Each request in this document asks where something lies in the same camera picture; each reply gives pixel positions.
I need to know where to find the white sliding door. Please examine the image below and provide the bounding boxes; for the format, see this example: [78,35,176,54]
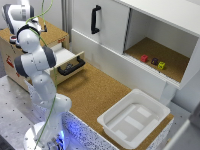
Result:
[71,0,131,55]

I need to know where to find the wooden drawer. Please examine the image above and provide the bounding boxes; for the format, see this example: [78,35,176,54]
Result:
[49,43,87,86]

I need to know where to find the yellow block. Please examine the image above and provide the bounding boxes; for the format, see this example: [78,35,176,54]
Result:
[157,61,167,71]

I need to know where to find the black door handle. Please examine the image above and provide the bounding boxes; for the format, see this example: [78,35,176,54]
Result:
[90,4,103,36]

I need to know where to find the wooden drawer box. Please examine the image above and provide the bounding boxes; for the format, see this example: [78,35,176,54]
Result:
[0,17,71,93]

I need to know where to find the green cable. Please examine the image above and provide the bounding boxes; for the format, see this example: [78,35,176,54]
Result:
[25,0,60,150]

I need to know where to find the white plastic box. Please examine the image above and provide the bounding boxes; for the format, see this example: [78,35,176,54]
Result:
[96,87,172,150]

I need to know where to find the black drawer handle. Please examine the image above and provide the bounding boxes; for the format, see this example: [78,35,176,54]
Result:
[56,55,87,77]

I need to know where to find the pink block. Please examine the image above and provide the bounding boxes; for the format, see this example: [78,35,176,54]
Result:
[139,54,149,64]

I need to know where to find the white cabinet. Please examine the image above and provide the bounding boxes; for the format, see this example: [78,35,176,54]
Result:
[68,0,200,108]

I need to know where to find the purple block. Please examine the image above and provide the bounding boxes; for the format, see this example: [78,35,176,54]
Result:
[150,57,160,66]

